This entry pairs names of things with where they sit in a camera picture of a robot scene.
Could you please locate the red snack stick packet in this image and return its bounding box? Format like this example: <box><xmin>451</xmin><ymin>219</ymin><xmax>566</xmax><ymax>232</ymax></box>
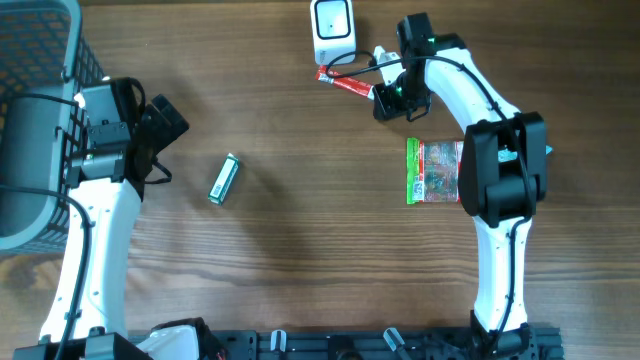
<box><xmin>315</xmin><ymin>65</ymin><xmax>374</xmax><ymax>101</ymax></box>

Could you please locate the green snack bag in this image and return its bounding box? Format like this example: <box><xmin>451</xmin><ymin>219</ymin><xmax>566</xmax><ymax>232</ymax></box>
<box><xmin>406</xmin><ymin>138</ymin><xmax>463</xmax><ymax>205</ymax></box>

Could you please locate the green white gum box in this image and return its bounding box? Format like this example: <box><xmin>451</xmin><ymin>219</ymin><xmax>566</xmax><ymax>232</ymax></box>
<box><xmin>208</xmin><ymin>153</ymin><xmax>239</xmax><ymax>205</ymax></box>

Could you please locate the teal tissue packet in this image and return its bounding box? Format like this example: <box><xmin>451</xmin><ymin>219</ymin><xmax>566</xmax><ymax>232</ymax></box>
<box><xmin>498</xmin><ymin>145</ymin><xmax>553</xmax><ymax>162</ymax></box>

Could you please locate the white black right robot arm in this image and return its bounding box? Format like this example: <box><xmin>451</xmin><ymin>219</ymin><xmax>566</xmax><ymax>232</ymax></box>
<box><xmin>373</xmin><ymin>13</ymin><xmax>547</xmax><ymax>359</ymax></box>

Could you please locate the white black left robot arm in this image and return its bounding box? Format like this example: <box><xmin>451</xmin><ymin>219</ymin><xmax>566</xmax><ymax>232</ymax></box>
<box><xmin>14</xmin><ymin>77</ymin><xmax>224</xmax><ymax>359</ymax></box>

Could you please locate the white barcode scanner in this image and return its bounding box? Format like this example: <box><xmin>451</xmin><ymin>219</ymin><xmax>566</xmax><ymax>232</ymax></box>
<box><xmin>309</xmin><ymin>0</ymin><xmax>356</xmax><ymax>65</ymax></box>

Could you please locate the dark grey mesh basket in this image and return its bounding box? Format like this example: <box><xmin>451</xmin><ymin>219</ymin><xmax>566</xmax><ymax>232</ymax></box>
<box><xmin>1</xmin><ymin>0</ymin><xmax>104</xmax><ymax>255</ymax></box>

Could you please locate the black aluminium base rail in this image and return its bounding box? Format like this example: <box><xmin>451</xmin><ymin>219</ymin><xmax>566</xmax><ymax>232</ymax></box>
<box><xmin>213</xmin><ymin>327</ymin><xmax>565</xmax><ymax>360</ymax></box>

